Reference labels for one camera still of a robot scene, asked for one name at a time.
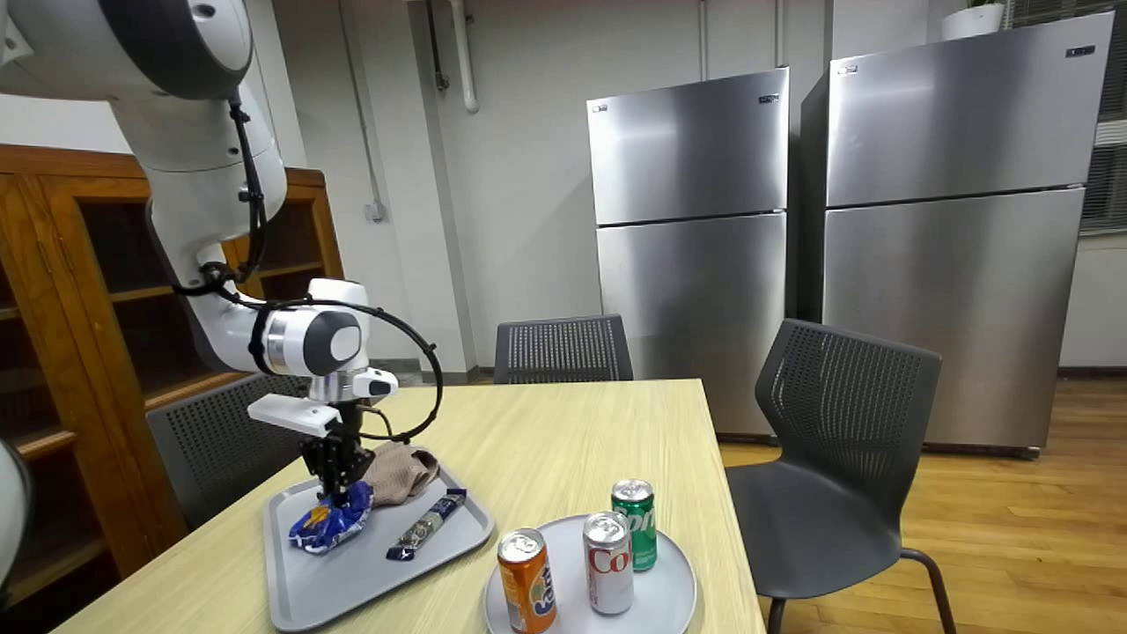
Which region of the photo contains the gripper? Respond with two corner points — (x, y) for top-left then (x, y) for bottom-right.
(299, 402), (377, 512)

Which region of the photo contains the blue chip bag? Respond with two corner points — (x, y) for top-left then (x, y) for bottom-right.
(288, 481), (376, 557)

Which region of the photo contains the beige folded cloth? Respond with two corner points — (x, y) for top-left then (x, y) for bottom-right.
(362, 442), (441, 508)

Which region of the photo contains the grey rectangular tray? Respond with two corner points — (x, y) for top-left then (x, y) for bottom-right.
(262, 461), (497, 633)

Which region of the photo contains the dark blue candy bar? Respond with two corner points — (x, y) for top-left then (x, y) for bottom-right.
(385, 488), (468, 563)

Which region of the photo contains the grey mesh-back chair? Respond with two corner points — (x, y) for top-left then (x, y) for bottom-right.
(726, 318), (958, 634)
(493, 313), (635, 385)
(145, 373), (311, 530)

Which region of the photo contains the orange soda can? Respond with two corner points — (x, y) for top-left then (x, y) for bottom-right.
(497, 527), (558, 634)

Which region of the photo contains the white and red soda can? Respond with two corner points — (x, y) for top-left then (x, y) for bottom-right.
(582, 512), (636, 616)

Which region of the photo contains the green soda can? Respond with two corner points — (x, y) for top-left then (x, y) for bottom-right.
(611, 478), (659, 572)

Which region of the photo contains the wooden glass-door cabinet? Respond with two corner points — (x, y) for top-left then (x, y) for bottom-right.
(0, 144), (345, 610)

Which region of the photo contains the grey round plate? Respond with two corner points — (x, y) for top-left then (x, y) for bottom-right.
(483, 514), (699, 634)

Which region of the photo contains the row of steel refrigerators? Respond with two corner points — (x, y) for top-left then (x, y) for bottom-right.
(586, 11), (1116, 460)

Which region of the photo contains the white plant pot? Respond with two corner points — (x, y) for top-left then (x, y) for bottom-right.
(939, 0), (1007, 41)

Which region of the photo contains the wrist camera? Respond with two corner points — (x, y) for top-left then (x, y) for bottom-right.
(247, 393), (343, 439)

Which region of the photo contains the white wall pipe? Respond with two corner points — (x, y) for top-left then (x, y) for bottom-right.
(447, 0), (482, 115)

